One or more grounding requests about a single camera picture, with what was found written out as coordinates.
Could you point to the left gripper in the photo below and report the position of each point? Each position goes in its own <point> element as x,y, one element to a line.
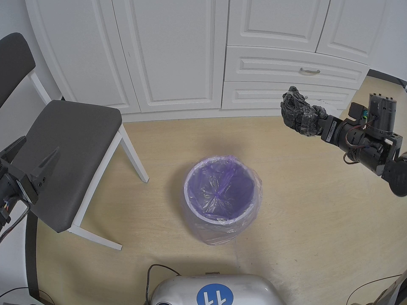
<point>22,186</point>

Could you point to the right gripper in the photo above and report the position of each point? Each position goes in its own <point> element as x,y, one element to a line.
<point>345,135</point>

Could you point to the black plastic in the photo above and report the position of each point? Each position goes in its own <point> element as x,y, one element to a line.
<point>299,113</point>

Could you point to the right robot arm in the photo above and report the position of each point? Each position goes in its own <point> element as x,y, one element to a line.
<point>381,119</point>

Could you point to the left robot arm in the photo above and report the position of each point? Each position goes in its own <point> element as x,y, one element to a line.
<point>3,214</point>

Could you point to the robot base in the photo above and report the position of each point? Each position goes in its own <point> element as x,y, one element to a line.
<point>216,291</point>

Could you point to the purple plastic bag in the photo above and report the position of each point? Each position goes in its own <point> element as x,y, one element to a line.
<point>219,186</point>

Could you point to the white trash bin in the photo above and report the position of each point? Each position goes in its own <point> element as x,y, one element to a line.
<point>222,222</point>

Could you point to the grey chair with white legs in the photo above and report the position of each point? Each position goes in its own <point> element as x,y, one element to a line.
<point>73,145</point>

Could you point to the white wardrobe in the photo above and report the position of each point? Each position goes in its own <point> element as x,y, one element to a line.
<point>178,43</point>

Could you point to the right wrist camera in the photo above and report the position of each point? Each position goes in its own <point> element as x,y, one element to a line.
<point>357,111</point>

